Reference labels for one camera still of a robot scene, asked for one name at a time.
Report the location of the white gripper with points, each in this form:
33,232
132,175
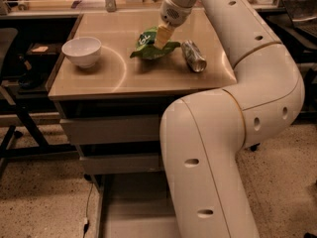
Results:
174,13

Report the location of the green rice chip bag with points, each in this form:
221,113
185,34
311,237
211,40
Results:
145,46

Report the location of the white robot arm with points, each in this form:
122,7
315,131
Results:
201,133

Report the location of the grey drawer cabinet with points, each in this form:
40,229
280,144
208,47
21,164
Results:
120,86

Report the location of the top grey drawer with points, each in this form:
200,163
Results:
108,130

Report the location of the middle grey drawer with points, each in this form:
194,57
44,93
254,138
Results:
122,164

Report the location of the bottom open grey drawer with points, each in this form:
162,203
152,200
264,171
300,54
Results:
136,206

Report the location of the silver drink can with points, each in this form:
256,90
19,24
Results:
193,56

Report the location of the white ceramic bowl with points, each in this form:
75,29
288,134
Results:
83,51

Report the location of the open laptop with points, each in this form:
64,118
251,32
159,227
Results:
303,16

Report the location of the black table leg with caster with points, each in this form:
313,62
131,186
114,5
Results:
254,147

